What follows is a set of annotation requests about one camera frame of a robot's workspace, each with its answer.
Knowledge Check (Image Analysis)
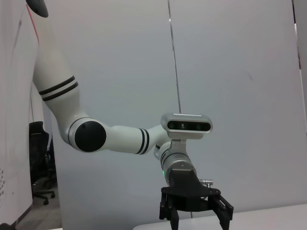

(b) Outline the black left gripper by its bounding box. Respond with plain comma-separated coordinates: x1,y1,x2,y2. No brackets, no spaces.
158,169,235,229

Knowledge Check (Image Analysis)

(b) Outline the black office chair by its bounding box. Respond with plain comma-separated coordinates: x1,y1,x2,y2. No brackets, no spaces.
28,121,58,206

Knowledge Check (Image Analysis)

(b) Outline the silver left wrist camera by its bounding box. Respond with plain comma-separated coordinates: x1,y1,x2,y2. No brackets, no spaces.
160,112,214,154

